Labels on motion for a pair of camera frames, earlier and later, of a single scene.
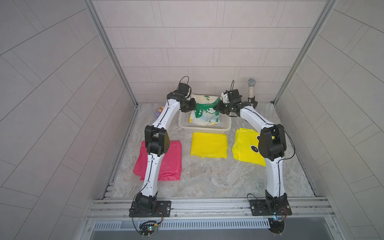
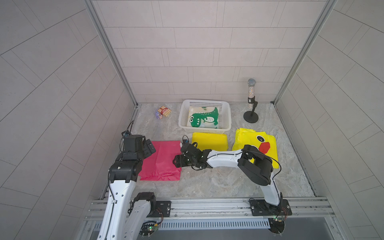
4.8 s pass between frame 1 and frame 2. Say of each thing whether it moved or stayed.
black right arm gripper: moved
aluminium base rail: stayed
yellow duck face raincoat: stayed
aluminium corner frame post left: stayed
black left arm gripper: moved
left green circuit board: stayed
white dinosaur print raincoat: moved
